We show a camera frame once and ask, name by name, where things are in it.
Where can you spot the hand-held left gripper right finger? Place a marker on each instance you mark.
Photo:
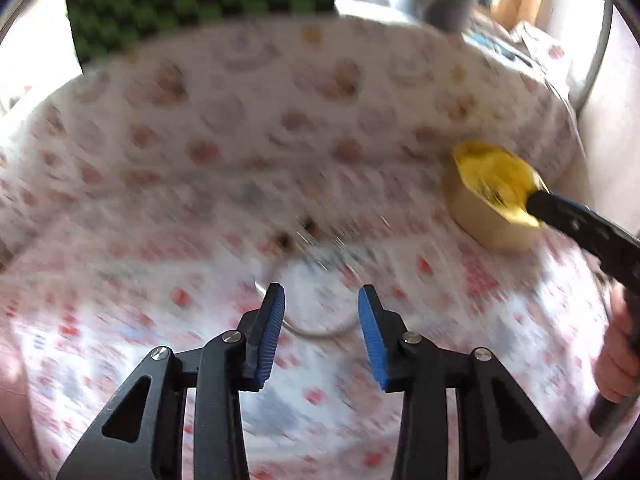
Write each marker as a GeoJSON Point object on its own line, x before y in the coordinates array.
{"type": "Point", "coordinates": [372, 340]}

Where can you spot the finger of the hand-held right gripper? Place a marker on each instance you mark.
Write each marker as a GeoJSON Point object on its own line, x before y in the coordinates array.
{"type": "Point", "coordinates": [565, 212]}

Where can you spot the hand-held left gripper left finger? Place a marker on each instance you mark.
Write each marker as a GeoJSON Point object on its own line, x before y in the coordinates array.
{"type": "Point", "coordinates": [267, 332]}

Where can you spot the gold bangle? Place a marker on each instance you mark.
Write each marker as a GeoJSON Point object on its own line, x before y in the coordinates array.
{"type": "Point", "coordinates": [312, 335]}

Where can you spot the octagonal beige jewelry box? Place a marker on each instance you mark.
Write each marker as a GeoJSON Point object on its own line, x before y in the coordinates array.
{"type": "Point", "coordinates": [480, 220]}

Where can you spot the yellow cloth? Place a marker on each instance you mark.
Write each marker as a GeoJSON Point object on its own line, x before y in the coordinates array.
{"type": "Point", "coordinates": [490, 170]}

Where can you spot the pile of small jewelry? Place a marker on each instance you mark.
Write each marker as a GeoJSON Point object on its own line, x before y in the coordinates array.
{"type": "Point", "coordinates": [300, 232]}

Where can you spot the person's right hand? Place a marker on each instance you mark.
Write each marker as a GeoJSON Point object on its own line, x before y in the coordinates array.
{"type": "Point", "coordinates": [620, 360]}

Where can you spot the grey power bank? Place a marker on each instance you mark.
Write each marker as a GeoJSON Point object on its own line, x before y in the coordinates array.
{"type": "Point", "coordinates": [515, 55]}

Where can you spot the bear printed cloth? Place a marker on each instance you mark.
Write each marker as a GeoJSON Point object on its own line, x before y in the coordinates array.
{"type": "Point", "coordinates": [200, 110]}

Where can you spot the green checkered tissue box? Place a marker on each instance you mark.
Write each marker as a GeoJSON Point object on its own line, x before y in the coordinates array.
{"type": "Point", "coordinates": [175, 0]}

